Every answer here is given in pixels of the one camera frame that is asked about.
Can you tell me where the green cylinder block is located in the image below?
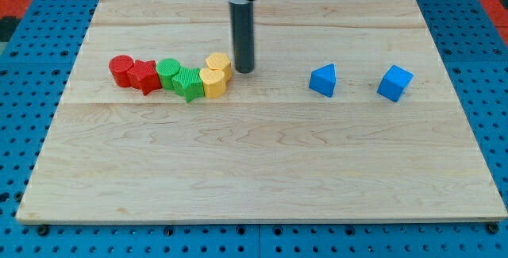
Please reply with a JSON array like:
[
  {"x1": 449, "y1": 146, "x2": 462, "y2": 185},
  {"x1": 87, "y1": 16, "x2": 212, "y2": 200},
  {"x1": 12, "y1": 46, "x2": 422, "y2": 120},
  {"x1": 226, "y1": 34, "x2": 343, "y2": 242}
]
[{"x1": 156, "y1": 58, "x2": 181, "y2": 90}]

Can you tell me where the yellow heart block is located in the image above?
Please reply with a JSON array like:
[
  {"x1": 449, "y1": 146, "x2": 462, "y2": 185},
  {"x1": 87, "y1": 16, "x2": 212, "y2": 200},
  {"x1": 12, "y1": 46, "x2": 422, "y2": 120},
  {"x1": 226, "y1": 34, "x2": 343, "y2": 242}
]
[{"x1": 199, "y1": 67, "x2": 227, "y2": 98}]

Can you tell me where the red star block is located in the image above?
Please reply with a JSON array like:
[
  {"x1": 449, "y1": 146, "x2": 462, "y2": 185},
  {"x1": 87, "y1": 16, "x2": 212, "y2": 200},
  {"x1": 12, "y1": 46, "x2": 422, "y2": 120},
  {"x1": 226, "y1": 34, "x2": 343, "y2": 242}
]
[{"x1": 127, "y1": 60, "x2": 162, "y2": 95}]

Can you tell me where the yellow hexagon block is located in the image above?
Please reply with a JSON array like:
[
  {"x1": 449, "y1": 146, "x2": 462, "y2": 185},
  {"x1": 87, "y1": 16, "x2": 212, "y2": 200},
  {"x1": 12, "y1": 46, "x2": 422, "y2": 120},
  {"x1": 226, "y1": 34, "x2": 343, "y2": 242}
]
[{"x1": 205, "y1": 52, "x2": 232, "y2": 81}]

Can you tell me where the blue cube block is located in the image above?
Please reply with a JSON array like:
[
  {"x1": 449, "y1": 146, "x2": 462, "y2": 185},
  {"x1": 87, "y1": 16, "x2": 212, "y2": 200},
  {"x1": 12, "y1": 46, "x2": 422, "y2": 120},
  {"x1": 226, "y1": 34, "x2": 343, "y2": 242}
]
[{"x1": 377, "y1": 65, "x2": 414, "y2": 102}]

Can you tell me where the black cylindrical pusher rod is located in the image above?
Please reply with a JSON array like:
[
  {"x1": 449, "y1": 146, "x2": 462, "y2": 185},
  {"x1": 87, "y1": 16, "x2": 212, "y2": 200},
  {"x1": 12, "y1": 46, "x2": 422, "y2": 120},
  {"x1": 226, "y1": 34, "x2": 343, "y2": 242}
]
[{"x1": 229, "y1": 2, "x2": 255, "y2": 74}]

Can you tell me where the red cylinder block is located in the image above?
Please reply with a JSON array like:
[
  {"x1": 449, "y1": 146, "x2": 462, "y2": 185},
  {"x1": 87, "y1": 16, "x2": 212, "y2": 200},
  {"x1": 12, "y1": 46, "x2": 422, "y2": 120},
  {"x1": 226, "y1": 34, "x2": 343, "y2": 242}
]
[{"x1": 108, "y1": 55, "x2": 134, "y2": 87}]

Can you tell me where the wooden board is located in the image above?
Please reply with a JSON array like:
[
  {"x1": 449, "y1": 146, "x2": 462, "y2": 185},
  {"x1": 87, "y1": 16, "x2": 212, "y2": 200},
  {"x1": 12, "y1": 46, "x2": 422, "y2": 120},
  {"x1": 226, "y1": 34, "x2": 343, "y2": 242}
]
[{"x1": 16, "y1": 0, "x2": 507, "y2": 225}]

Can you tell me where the blue triangle block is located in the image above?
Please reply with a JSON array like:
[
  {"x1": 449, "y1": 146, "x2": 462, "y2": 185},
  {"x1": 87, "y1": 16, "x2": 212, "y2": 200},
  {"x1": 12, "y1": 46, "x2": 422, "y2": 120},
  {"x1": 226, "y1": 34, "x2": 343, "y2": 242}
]
[{"x1": 309, "y1": 64, "x2": 337, "y2": 98}]

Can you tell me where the green star block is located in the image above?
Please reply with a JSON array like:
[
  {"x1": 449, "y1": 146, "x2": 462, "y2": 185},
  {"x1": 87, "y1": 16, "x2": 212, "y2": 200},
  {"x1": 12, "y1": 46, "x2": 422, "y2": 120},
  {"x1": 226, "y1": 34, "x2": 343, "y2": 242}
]
[{"x1": 171, "y1": 67, "x2": 204, "y2": 103}]

